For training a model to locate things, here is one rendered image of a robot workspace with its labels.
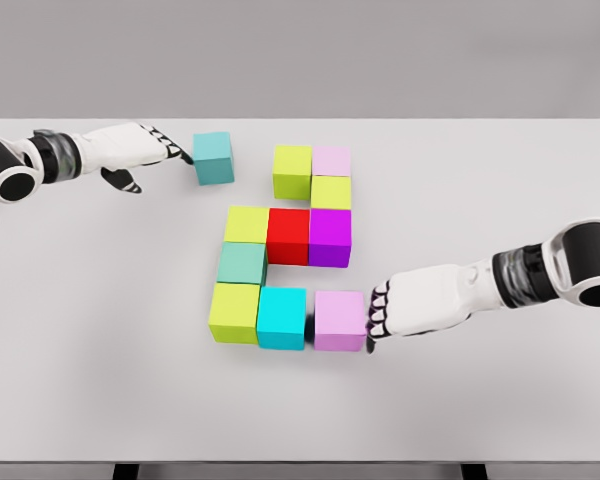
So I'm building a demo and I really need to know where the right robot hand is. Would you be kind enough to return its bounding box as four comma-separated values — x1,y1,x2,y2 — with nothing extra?
362,270,437,355

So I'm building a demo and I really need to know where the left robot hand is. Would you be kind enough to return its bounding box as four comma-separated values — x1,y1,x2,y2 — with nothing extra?
99,123,195,195

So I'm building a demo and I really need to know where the pale pink cube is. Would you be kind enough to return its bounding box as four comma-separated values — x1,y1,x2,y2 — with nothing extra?
313,290,368,353
311,145,353,178

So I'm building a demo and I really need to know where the teal cube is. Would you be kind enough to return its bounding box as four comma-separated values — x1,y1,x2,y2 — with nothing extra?
192,131,236,187

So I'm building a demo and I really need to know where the purple cube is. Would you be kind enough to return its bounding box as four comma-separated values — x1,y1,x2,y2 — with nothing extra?
307,208,353,269

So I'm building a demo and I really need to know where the cyan cube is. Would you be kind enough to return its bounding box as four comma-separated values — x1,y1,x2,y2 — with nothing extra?
255,286,308,350

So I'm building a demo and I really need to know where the yellow-green cube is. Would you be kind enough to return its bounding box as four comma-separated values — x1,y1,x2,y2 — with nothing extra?
222,206,271,246
207,282,263,346
272,144,314,200
309,174,353,212

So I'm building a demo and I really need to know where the red cube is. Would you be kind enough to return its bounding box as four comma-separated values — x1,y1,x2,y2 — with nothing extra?
265,208,312,266

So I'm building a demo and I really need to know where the mint green cube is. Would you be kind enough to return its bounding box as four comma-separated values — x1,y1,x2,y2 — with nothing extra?
216,241,270,287

